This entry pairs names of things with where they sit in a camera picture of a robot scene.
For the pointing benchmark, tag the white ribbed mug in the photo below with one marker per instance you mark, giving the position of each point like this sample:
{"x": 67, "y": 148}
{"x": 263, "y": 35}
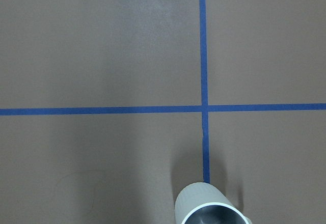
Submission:
{"x": 203, "y": 203}

